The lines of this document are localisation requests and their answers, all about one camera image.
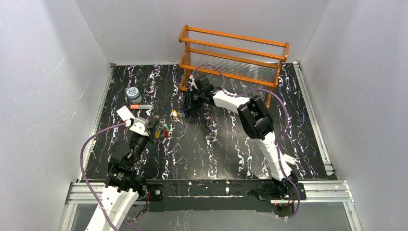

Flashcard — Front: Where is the metal key organizer ring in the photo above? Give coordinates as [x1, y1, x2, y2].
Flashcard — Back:
[150, 116, 174, 139]

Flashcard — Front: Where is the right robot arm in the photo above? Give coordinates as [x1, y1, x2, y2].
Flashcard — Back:
[182, 75, 299, 198]

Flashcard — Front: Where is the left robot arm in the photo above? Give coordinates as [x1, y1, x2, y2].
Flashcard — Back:
[83, 116, 160, 231]

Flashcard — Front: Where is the orange grey marker pen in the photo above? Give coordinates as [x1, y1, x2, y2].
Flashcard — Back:
[130, 104, 153, 110]

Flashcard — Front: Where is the white card box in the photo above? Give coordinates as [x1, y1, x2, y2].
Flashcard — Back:
[116, 106, 135, 122]

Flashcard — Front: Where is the blue white round jar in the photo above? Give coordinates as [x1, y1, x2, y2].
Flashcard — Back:
[126, 87, 141, 104]

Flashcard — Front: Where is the orange wooden shelf rack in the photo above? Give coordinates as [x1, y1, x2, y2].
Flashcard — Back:
[178, 25, 290, 91]

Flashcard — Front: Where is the small white box right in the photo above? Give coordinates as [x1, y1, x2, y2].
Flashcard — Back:
[282, 154, 297, 166]

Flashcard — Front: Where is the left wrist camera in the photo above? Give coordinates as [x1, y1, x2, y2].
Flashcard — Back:
[125, 117, 149, 136]

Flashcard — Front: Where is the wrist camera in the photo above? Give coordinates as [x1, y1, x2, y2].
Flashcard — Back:
[125, 117, 149, 136]
[187, 75, 199, 91]

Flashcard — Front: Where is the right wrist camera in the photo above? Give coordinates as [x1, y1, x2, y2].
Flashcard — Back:
[187, 75, 199, 91]

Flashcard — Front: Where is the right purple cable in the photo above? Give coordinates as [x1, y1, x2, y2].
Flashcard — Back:
[188, 64, 302, 220]

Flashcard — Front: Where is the purple cable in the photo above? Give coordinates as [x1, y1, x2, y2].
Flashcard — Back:
[188, 64, 302, 220]
[79, 121, 151, 231]

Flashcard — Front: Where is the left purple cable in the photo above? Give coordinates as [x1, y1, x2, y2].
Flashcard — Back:
[79, 121, 151, 231]

